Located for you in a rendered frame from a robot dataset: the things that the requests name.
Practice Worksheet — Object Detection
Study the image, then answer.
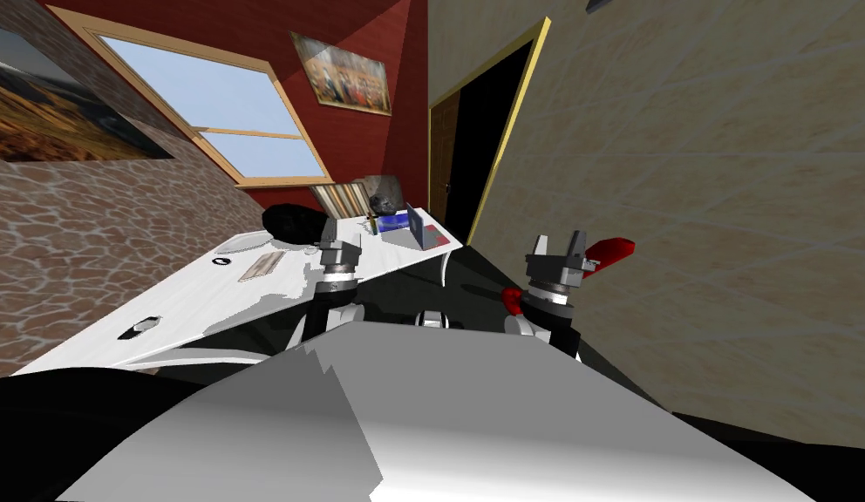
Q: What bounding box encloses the white desk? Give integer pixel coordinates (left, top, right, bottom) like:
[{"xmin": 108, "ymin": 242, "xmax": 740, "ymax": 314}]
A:
[{"xmin": 13, "ymin": 175, "xmax": 466, "ymax": 377}]

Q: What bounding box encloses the brown wooden door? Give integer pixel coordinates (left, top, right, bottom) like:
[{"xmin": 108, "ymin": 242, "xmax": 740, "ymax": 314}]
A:
[{"xmin": 428, "ymin": 90, "xmax": 462, "ymax": 226}]

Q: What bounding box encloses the wood framed window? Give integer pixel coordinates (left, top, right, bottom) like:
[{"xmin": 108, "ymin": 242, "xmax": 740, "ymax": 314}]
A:
[{"xmin": 44, "ymin": 5, "xmax": 336, "ymax": 191}]

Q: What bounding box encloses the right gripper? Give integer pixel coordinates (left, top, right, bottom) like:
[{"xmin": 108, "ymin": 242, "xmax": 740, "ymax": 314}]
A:
[{"xmin": 523, "ymin": 230, "xmax": 601, "ymax": 288}]

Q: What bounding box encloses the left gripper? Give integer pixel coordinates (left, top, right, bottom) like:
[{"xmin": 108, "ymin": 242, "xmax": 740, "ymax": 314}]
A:
[{"xmin": 318, "ymin": 217, "xmax": 364, "ymax": 277}]

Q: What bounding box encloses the gold framed group painting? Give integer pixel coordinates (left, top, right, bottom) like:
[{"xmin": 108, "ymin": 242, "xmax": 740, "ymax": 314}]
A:
[{"xmin": 289, "ymin": 31, "xmax": 393, "ymax": 118}]

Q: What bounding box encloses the landscape wall picture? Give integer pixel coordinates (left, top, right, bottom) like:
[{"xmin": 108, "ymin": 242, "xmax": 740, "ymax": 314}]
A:
[{"xmin": 0, "ymin": 24, "xmax": 176, "ymax": 164}]

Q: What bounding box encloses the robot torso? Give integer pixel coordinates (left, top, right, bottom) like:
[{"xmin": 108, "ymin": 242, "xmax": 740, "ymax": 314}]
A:
[{"xmin": 55, "ymin": 309, "xmax": 817, "ymax": 502}]

